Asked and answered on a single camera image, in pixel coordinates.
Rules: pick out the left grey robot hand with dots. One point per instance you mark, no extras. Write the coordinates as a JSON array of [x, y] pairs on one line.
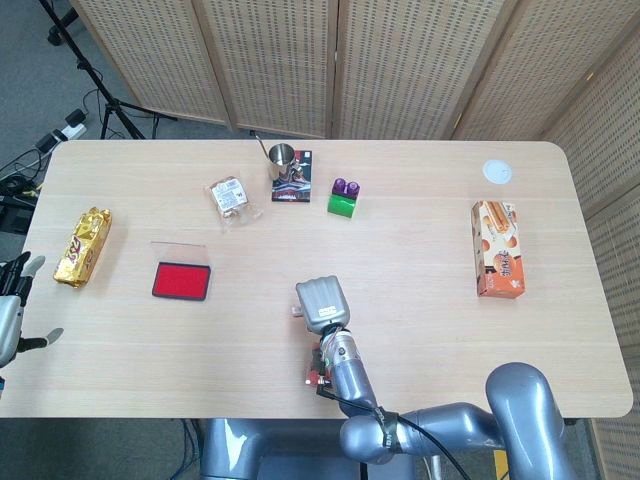
[[9, 320]]

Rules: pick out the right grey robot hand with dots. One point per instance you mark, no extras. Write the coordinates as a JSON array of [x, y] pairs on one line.
[[322, 302]]

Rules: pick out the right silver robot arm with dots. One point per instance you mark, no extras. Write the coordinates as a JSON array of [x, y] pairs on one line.
[[515, 415]]

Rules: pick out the red ink pad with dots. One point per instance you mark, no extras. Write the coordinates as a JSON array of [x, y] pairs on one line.
[[181, 281]]

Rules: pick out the clear plastic earphone box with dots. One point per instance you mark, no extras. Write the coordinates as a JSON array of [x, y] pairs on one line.
[[315, 370]]

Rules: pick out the green toy block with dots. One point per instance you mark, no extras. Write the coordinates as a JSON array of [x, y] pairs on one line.
[[342, 206]]

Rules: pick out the gold foil snack bag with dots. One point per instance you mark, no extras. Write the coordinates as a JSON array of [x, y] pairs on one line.
[[82, 247]]

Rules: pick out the dark printed card box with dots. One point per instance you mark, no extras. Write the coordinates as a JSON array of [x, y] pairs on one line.
[[295, 192]]

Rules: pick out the purple toy block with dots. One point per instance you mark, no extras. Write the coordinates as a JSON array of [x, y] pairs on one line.
[[346, 187]]

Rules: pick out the clear bag of pastries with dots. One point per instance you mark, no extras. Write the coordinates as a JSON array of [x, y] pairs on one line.
[[230, 197]]

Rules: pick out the steel long-spout pitcher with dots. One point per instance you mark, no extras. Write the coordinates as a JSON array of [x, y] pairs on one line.
[[280, 162]]

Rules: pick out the grey robot torso base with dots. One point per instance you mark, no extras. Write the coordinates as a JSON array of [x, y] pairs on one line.
[[260, 450]]

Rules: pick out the orange biscuit box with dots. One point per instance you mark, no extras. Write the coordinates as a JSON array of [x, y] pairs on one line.
[[497, 240]]

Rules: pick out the white power strip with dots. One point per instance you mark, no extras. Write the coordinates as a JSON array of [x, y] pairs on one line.
[[70, 131]]

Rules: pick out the white round table cap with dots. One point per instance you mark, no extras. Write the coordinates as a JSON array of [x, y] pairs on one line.
[[497, 171]]

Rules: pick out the black tripod stand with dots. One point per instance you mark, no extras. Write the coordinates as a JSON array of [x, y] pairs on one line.
[[95, 85]]

